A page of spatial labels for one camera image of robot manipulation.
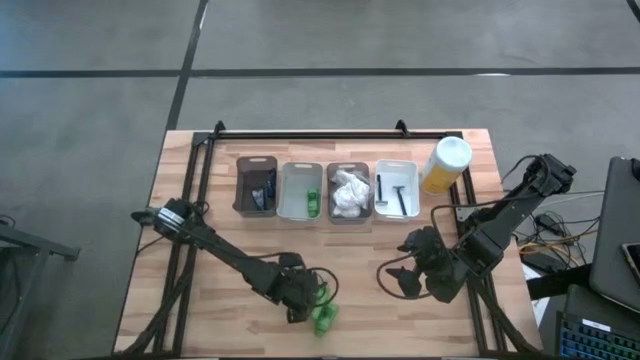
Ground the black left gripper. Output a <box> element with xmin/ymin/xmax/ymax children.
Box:
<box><xmin>277</xmin><ymin>251</ymin><xmax>329</xmax><ymax>325</ymax></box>

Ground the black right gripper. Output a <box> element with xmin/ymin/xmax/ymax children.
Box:
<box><xmin>384</xmin><ymin>225</ymin><xmax>474</xmax><ymax>305</ymax></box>

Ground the black disposable razor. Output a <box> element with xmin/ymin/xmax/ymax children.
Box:
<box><xmin>392</xmin><ymin>185</ymin><xmax>409</xmax><ymax>217</ymax></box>

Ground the clear bag of white cotton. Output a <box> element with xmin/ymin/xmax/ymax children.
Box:
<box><xmin>332</xmin><ymin>169</ymin><xmax>370</xmax><ymax>191</ymax></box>
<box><xmin>332</xmin><ymin>185</ymin><xmax>372</xmax><ymax>219</ymax></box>

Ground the white plastic bin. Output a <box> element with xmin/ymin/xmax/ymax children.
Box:
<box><xmin>373</xmin><ymin>158</ymin><xmax>421</xmax><ymax>222</ymax></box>

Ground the taupe plastic bin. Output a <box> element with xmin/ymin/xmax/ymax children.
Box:
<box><xmin>326</xmin><ymin>161</ymin><xmax>374</xmax><ymax>225</ymax></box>

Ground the white canister with yellow label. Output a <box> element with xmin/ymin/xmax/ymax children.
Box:
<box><xmin>420</xmin><ymin>135</ymin><xmax>474</xmax><ymax>196</ymax></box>

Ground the light grey plastic bin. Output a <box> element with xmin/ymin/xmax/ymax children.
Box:
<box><xmin>276</xmin><ymin>161</ymin><xmax>325</xmax><ymax>223</ymax></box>

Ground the dark plastic bin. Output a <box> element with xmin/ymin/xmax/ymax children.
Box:
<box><xmin>232</xmin><ymin>155</ymin><xmax>279</xmax><ymax>219</ymax></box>

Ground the black power brick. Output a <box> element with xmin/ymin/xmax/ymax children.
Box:
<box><xmin>534</xmin><ymin>213</ymin><xmax>565</xmax><ymax>235</ymax></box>

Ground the black flat bar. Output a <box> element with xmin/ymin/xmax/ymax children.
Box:
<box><xmin>525</xmin><ymin>262</ymin><xmax>594</xmax><ymax>301</ymax></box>

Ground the backlit keyboard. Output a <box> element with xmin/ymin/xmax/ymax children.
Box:
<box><xmin>554</xmin><ymin>310</ymin><xmax>640</xmax><ymax>360</ymax></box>

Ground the grey laptop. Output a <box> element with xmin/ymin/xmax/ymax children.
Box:
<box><xmin>588</xmin><ymin>155</ymin><xmax>640</xmax><ymax>315</ymax></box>

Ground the smartphone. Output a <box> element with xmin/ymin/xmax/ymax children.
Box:
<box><xmin>621</xmin><ymin>242</ymin><xmax>640</xmax><ymax>287</ymax></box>

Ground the black metal side stand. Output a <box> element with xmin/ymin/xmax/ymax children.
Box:
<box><xmin>0</xmin><ymin>215</ymin><xmax>82</xmax><ymax>360</ymax></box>

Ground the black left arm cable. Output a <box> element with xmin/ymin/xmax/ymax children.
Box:
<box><xmin>307</xmin><ymin>267</ymin><xmax>341</xmax><ymax>307</ymax></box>

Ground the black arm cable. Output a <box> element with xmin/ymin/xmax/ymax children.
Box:
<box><xmin>375</xmin><ymin>252</ymin><xmax>436</xmax><ymax>301</ymax></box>
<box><xmin>307</xmin><ymin>267</ymin><xmax>341</xmax><ymax>307</ymax></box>

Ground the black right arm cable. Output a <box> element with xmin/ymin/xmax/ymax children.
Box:
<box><xmin>375</xmin><ymin>252</ymin><xmax>436</xmax><ymax>301</ymax></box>

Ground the yellow floor cable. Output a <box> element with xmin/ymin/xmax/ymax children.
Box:
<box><xmin>517</xmin><ymin>229</ymin><xmax>601</xmax><ymax>256</ymax></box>

